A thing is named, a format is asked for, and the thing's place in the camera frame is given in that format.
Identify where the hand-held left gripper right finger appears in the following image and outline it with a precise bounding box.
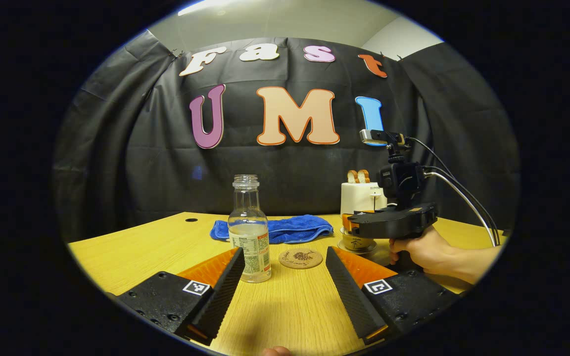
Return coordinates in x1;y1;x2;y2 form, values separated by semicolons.
326;246;459;346

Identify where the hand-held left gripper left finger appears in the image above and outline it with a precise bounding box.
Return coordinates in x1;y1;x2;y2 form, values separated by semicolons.
117;246;246;347

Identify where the white teacup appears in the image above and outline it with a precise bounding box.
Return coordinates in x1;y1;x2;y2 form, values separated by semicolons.
339;226;376;251

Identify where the clear glass water bottle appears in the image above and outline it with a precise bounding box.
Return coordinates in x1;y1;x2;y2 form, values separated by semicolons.
228;174;272;283

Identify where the white saucer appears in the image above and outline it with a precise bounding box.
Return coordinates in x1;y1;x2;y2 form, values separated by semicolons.
337;240;379;255

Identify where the white toaster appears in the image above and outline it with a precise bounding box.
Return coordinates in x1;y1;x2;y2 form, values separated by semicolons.
340;181;388;218

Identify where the blue towel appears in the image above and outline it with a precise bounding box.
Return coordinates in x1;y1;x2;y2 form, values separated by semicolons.
209;214;334;244

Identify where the black backdrop cloth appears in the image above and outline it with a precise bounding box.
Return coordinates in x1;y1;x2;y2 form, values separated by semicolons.
52;37;521;243

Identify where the grey cable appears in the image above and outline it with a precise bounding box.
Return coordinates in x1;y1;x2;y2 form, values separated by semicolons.
424;171;497;246

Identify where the black cable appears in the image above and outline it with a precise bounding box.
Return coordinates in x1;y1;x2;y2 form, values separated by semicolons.
406;137;502;246

